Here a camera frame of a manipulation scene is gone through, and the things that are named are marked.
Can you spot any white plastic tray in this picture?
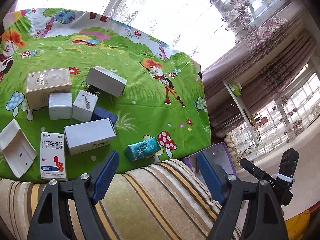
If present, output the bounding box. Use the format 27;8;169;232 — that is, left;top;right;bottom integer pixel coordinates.
0;119;38;179

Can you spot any pink heavy curtain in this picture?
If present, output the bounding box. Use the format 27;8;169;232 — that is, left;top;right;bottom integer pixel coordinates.
201;5;320;135

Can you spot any cartoon printed green cloth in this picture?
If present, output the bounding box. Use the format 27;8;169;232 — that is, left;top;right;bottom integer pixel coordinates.
0;7;213;183

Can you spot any plain white long box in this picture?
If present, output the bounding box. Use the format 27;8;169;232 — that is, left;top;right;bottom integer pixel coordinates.
64;118;117;155

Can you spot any floral sheer curtain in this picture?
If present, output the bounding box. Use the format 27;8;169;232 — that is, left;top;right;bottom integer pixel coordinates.
226;94;312;160

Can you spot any small green packet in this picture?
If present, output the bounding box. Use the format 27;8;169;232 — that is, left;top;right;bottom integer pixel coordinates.
229;81;242;96

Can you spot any navy blue box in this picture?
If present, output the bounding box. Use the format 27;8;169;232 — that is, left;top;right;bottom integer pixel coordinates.
90;106;118;128

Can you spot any white medicine box orange figure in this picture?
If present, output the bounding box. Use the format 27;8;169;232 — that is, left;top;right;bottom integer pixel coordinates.
40;132;68;182

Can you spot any small white taped box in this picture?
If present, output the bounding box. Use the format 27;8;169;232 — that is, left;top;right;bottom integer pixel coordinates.
48;92;73;120

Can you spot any purple cardboard box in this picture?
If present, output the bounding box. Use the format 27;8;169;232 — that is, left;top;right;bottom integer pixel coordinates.
182;142;237;178

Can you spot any teal tissue packet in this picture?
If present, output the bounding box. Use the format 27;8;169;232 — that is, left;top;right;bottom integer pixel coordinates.
124;137;163;164

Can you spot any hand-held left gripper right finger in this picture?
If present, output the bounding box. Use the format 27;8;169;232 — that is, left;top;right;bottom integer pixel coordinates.
197;152;287;240

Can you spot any white lace curtain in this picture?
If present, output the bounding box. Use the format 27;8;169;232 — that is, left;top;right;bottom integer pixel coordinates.
15;0;283;63

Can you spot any black binder clip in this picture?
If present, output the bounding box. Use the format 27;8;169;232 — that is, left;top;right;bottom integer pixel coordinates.
81;81;100;97

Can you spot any yellow cloth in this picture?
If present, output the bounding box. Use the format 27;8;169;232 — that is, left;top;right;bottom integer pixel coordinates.
285;209;312;230

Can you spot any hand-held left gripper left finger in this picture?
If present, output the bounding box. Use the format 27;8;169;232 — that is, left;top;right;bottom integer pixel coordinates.
27;150;120;240

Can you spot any grey-white open box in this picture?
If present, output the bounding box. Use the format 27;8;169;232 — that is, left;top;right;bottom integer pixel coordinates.
85;66;127;97

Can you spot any striped beige blanket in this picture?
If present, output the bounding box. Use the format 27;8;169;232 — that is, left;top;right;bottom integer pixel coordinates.
0;159;243;240

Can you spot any small saxophone print box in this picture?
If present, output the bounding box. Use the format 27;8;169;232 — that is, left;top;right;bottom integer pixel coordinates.
72;90;98;122

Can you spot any large beige box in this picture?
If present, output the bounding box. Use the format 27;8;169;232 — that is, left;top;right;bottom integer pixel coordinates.
25;67;73;110

